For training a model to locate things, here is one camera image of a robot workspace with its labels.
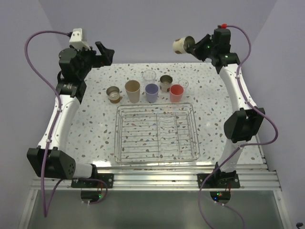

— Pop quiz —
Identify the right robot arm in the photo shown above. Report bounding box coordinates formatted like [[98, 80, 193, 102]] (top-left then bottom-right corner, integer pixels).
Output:
[[183, 27, 265, 188]]

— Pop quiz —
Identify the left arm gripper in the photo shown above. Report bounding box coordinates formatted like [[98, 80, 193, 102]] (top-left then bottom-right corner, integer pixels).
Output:
[[74, 42, 114, 80]]

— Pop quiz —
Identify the tall beige cup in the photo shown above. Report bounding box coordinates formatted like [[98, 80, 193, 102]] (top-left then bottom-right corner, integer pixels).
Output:
[[125, 80, 140, 104]]

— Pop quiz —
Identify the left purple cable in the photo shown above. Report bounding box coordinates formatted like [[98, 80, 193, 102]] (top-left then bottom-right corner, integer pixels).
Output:
[[25, 30, 72, 218]]

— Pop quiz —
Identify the small clear glass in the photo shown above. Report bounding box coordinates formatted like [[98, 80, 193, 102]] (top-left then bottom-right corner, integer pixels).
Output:
[[178, 79, 189, 91]]

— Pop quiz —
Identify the steel cork-band cup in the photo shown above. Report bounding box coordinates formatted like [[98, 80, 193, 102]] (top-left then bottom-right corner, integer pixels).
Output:
[[172, 36, 195, 54], [160, 75, 173, 93]]

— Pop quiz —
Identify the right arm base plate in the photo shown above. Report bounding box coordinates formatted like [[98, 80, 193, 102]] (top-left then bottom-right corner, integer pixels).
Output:
[[203, 173, 241, 189]]

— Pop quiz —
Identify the coral red plastic cup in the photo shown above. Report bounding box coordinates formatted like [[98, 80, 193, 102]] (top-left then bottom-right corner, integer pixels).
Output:
[[170, 84, 184, 103]]

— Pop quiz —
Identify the purple plastic cup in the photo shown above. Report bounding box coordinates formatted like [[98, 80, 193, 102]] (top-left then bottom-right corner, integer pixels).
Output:
[[145, 83, 159, 103]]

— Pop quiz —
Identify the aluminium rail frame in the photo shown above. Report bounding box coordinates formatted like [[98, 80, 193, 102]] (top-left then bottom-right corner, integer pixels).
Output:
[[19, 162, 291, 229]]

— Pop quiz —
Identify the purple cable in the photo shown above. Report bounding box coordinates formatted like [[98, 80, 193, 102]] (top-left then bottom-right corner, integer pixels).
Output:
[[25, 30, 72, 218], [197, 24, 279, 229]]

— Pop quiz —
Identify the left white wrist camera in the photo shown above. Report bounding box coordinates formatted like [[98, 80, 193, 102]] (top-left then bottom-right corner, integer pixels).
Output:
[[69, 28, 90, 50]]

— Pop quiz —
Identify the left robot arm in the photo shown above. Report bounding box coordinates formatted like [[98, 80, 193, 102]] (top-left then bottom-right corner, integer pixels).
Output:
[[27, 42, 114, 187]]

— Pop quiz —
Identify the large clear glass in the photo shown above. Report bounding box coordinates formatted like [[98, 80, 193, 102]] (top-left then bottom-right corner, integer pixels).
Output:
[[142, 70, 156, 84]]

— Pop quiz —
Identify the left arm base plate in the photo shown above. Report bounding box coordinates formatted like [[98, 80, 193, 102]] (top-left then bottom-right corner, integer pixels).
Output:
[[71, 173, 114, 188]]

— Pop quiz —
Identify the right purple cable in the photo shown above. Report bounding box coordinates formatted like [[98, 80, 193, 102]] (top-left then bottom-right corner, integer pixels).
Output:
[[197, 24, 279, 229]]

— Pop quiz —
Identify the steel cup with cork band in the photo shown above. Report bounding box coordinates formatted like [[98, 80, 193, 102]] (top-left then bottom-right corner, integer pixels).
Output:
[[106, 86, 122, 104]]

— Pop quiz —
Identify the wire dish rack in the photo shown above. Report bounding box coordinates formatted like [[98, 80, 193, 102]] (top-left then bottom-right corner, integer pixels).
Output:
[[114, 103, 200, 165]]

